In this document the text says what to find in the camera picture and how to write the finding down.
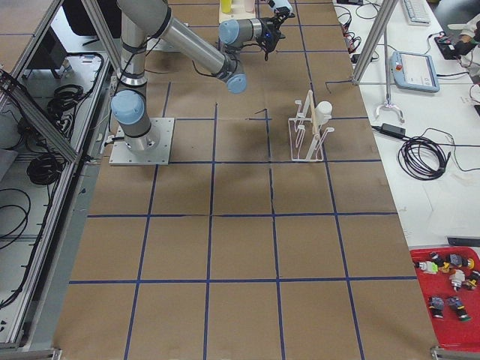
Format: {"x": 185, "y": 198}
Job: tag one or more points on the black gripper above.
{"x": 269, "y": 26}

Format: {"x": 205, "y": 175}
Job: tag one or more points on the white ikea cup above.
{"x": 323, "y": 112}

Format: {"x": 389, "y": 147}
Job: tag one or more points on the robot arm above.
{"x": 146, "y": 21}

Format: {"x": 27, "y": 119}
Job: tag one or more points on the pink cup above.
{"x": 249, "y": 6}

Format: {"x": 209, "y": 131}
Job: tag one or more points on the yellow cup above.
{"x": 226, "y": 6}

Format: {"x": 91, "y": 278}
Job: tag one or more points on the cream serving tray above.
{"x": 237, "y": 12}

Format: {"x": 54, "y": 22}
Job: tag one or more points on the white keyboard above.
{"x": 416, "y": 12}

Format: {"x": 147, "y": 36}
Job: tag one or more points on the reacher grabber tool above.
{"x": 388, "y": 75}

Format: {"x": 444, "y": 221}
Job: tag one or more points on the blue teach pendant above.
{"x": 414, "y": 71}

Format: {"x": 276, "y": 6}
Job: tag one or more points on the black power adapter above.
{"x": 393, "y": 131}

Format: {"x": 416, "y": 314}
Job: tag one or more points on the red parts tray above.
{"x": 449, "y": 281}

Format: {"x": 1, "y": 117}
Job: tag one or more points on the aluminium frame post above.
{"x": 376, "y": 31}

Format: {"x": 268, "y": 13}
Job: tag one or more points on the white wire cup rack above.
{"x": 306, "y": 138}

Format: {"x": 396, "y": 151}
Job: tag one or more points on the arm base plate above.
{"x": 154, "y": 148}

